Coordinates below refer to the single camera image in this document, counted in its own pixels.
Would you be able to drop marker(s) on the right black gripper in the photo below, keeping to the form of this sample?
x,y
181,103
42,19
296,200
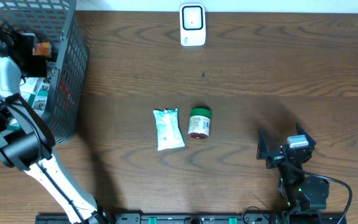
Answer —
x,y
263,150

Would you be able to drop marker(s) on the green lid jar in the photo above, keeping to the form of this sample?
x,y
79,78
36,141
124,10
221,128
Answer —
x,y
199,123

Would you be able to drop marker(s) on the light teal wipes packet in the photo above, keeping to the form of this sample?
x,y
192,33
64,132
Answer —
x,y
169,135

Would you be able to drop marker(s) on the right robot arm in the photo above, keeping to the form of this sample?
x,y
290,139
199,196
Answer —
x,y
307,193

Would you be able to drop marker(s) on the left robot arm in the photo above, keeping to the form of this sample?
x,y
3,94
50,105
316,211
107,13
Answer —
x,y
26,141

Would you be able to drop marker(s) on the white barcode scanner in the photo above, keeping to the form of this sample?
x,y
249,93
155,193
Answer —
x,y
192,25

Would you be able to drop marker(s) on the green white flat package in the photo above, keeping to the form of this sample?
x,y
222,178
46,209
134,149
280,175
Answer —
x,y
35,92

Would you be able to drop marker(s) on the grey plastic mesh basket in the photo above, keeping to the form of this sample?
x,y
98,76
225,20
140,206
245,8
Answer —
x,y
54,21

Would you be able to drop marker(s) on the orange small box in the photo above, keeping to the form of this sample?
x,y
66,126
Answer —
x,y
43,49

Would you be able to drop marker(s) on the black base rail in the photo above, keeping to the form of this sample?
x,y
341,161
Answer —
x,y
253,218

